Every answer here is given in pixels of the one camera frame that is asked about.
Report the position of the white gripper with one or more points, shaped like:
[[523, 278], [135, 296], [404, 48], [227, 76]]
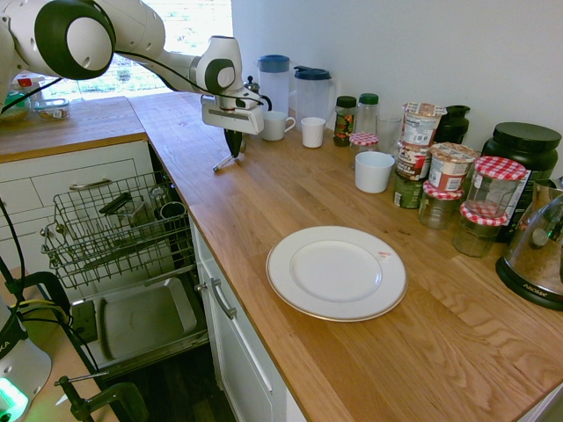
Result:
[[233, 118]]

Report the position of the metal spoon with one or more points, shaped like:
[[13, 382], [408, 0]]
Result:
[[222, 165]]

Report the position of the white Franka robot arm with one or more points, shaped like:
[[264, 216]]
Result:
[[132, 26]]

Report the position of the dishwasher with open door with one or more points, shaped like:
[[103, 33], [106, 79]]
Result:
[[145, 316]]

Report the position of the large white mug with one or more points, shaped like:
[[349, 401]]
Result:
[[275, 127]]

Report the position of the glass French press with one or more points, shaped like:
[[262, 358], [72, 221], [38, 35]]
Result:
[[253, 88]]

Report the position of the clear pitcher light blue lid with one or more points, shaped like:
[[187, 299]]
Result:
[[273, 88]]

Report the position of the white ribbed cup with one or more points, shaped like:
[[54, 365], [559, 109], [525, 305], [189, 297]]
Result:
[[313, 132]]

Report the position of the clear pitcher dark blue lid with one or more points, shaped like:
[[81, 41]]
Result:
[[313, 101]]

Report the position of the black mug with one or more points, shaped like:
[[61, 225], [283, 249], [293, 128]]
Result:
[[172, 210]]

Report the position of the clear glass jar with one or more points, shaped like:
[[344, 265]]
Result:
[[159, 198]]

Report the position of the dark spice jar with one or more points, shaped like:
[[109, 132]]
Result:
[[345, 121]]

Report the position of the glass jar red checkered lid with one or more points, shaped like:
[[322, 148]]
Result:
[[440, 208], [363, 140], [495, 184], [477, 235]]

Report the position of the window with blinds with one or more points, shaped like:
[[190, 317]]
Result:
[[189, 26]]

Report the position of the clear bottle green cap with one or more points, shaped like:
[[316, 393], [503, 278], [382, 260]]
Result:
[[367, 112]]

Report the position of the black square container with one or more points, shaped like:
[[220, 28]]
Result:
[[115, 203]]

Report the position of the plain white round cup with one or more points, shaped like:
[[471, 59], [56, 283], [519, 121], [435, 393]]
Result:
[[374, 173]]

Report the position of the round metal cabinet knob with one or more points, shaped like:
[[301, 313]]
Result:
[[201, 288]]

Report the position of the clear drinking glass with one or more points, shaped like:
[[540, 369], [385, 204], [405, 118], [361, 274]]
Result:
[[389, 132]]

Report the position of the white plate gold rim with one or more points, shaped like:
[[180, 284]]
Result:
[[336, 272]]

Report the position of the green tin can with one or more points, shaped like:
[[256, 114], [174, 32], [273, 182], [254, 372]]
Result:
[[407, 191]]

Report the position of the brown pudding cup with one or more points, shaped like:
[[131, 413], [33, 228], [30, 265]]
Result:
[[412, 160]]

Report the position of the upturned white yogurt cup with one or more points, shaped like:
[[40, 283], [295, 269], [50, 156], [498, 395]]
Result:
[[424, 123]]

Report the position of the glass food container teal lid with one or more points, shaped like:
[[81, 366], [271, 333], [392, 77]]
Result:
[[52, 110]]

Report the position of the red white yogurt cup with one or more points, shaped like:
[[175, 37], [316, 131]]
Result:
[[451, 167]]

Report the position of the white corner cabinet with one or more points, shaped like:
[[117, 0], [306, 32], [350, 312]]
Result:
[[26, 184]]

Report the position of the black thermos bottle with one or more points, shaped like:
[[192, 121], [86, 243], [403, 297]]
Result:
[[455, 123]]

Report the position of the food container green lid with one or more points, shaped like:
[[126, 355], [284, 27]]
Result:
[[15, 112]]

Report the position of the white cabinet with drawer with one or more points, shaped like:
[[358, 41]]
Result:
[[246, 373]]

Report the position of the dark metal C-clamp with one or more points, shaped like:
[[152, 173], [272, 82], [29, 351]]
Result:
[[44, 279], [119, 400]]

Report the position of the light wood robot stand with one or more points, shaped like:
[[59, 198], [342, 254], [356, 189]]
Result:
[[57, 356]]

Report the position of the large black supplement tub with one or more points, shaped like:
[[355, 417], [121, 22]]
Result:
[[525, 149]]

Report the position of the stainless steel electric kettle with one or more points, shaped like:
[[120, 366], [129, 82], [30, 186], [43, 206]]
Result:
[[534, 259]]

